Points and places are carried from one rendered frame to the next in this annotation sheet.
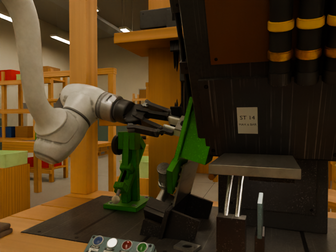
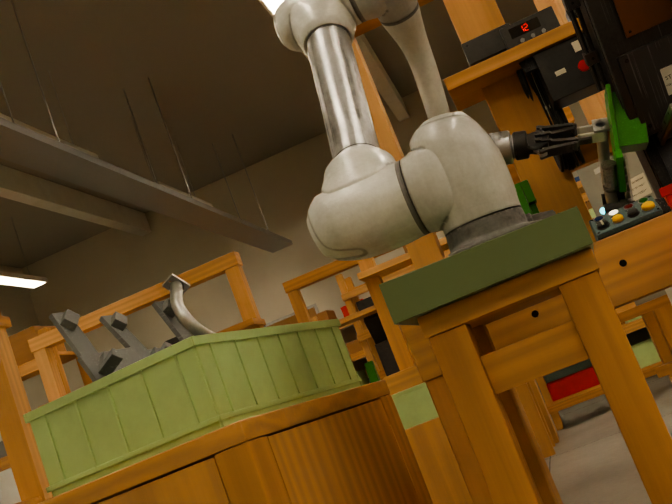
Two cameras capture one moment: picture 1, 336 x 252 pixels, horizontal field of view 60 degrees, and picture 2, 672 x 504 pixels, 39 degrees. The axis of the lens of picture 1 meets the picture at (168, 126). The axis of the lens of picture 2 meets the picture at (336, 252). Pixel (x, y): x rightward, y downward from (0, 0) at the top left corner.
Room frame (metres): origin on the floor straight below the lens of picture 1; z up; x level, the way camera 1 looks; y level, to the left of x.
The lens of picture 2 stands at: (-1.40, 1.03, 0.71)
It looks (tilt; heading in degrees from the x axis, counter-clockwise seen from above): 10 degrees up; 352
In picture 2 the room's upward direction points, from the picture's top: 21 degrees counter-clockwise
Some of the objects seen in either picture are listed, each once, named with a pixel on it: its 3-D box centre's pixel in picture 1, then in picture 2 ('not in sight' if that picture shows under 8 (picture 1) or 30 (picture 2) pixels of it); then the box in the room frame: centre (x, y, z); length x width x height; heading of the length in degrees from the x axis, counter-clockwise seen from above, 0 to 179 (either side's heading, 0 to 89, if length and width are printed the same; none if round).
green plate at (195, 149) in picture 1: (198, 135); (625, 124); (0.79, -0.08, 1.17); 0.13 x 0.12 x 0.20; 71
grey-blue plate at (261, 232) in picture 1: (260, 228); not in sight; (0.64, -0.21, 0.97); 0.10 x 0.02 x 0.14; 161
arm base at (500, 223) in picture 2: not in sight; (498, 232); (0.31, 0.49, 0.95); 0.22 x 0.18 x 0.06; 80
